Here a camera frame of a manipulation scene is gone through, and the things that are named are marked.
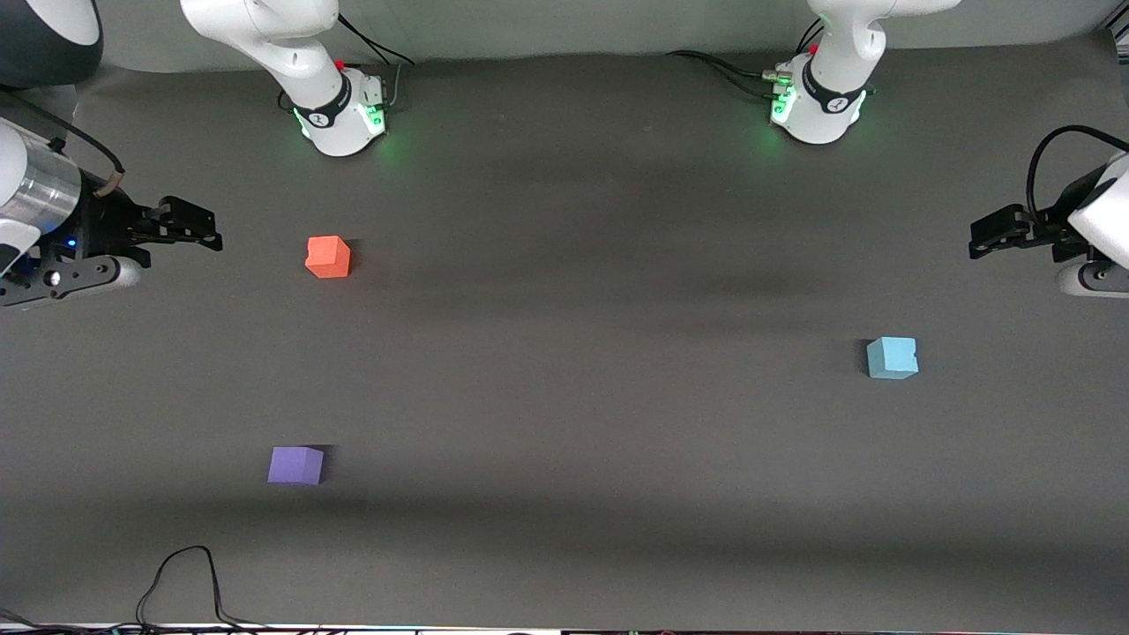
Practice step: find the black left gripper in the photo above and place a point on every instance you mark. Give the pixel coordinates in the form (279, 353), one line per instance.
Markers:
(1048, 226)

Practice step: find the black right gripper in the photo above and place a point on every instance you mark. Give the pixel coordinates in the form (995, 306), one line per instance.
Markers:
(104, 227)

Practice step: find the light blue foam block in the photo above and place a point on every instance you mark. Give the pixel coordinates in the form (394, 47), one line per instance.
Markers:
(891, 358)

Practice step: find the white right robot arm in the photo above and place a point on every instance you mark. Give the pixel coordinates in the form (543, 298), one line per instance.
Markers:
(328, 106)

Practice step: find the orange foam block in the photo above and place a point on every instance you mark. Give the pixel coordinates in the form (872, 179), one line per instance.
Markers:
(328, 257)

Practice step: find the purple foam block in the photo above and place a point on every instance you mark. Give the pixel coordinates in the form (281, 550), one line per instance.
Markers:
(295, 466)

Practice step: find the dark grey table mat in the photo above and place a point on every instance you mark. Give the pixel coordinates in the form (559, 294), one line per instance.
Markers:
(564, 370)

